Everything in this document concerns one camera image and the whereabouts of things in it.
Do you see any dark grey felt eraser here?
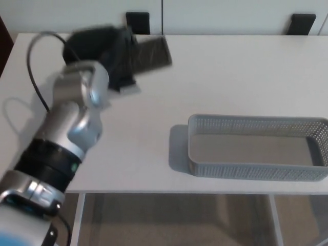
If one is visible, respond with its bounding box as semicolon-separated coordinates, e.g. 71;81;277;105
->
128;35;173;75

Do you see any white desk left leg frame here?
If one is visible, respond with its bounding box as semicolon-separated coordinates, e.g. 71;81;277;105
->
71;193;87;246

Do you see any white desk right leg frame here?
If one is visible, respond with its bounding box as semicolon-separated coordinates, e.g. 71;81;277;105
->
268;193;285;246

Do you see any grey perforated plastic basket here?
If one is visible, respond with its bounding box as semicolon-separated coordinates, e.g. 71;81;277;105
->
187;114;328;182

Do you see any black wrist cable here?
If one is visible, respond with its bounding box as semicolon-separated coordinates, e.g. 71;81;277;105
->
26;31;78;112

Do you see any white desk leg frame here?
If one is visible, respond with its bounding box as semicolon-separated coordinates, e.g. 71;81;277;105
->
268;193;285;246
71;193;87;246

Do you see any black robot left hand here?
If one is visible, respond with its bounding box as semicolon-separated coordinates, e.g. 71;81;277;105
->
63;24;140;94

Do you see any black cabinet handle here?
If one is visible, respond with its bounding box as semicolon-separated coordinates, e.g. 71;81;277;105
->
126;11;151;35
285;13;317;36

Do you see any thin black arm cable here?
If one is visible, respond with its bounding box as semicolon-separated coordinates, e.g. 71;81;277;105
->
45;212;72;246

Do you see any dark brown wooden panel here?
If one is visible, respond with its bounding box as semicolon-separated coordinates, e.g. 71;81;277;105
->
0;14;15;78

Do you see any white cabinet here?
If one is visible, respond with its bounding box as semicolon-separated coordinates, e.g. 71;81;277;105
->
0;0;328;36

